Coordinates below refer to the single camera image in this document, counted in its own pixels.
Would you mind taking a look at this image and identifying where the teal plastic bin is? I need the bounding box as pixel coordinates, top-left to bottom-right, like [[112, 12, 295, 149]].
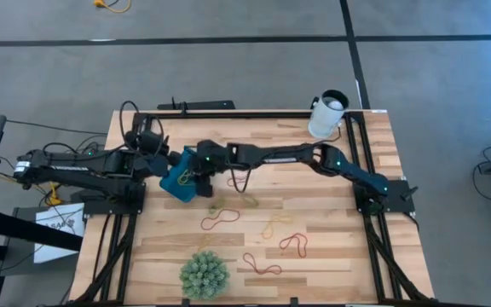
[[159, 147, 212, 204]]

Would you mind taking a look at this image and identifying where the white cylinder in bracket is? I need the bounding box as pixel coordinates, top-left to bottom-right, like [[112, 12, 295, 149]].
[[308, 89, 351, 140]]

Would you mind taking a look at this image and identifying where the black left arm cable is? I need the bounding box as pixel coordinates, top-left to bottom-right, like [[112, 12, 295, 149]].
[[118, 100, 166, 158]]

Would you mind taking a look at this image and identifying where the red rubber band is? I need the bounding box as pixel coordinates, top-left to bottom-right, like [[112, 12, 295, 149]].
[[226, 171, 249, 189], [241, 252, 283, 275], [279, 232, 309, 259], [199, 208, 242, 232]]

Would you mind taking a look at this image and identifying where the pale yellow rubber band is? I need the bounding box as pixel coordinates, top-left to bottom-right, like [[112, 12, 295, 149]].
[[195, 233, 215, 253]]

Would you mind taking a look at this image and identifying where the black aluminium table frame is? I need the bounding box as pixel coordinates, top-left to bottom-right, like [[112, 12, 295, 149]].
[[64, 111, 438, 307]]

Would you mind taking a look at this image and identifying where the yellow floor cable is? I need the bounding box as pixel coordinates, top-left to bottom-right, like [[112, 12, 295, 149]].
[[93, 0, 132, 14]]

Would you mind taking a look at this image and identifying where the white paper sheet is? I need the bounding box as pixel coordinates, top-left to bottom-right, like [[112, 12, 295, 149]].
[[33, 203, 87, 264]]

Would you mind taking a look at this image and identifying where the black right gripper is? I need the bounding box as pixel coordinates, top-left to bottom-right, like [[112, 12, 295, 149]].
[[194, 139, 235, 199]]

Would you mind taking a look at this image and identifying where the artificial green potted plant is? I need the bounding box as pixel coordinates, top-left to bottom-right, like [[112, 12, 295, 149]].
[[178, 250, 231, 301]]

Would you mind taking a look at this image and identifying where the yellow cable bundle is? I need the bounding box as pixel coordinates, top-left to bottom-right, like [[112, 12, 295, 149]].
[[36, 180, 64, 206]]

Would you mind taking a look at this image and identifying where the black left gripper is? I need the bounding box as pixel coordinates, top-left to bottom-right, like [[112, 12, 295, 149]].
[[136, 130, 186, 177]]

